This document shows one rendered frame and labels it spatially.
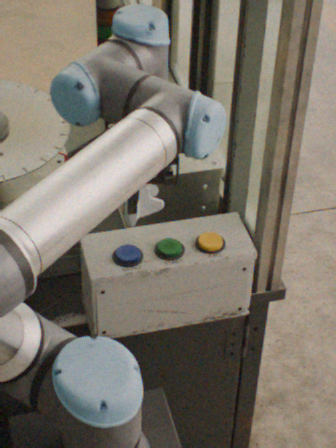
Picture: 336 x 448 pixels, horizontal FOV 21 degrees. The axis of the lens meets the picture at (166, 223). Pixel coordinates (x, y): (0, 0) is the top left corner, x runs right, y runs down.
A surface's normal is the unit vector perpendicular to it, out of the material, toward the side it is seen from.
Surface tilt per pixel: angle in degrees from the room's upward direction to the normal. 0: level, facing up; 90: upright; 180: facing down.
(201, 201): 90
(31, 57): 0
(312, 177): 0
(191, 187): 90
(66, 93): 90
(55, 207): 28
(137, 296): 90
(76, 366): 7
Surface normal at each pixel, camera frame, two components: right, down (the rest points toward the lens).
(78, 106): -0.58, 0.53
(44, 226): 0.58, -0.29
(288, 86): 0.25, 0.64
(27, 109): 0.03, -0.75
